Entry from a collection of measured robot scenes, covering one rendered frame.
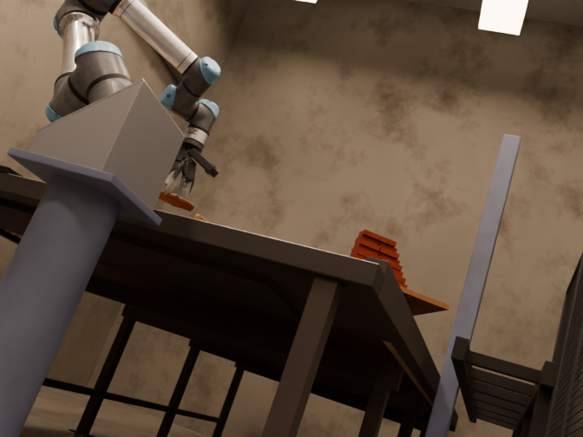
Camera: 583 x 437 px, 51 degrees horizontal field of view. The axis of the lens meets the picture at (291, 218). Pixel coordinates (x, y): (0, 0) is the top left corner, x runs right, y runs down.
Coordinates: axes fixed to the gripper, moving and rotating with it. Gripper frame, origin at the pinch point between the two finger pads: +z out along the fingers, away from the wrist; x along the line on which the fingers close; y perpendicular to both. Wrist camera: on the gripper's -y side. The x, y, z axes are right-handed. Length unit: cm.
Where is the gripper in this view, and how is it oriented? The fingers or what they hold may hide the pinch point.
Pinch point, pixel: (174, 199)
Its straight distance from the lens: 197.4
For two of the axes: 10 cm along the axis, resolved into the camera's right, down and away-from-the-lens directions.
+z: -3.3, 9.0, -2.8
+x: -2.4, -3.7, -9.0
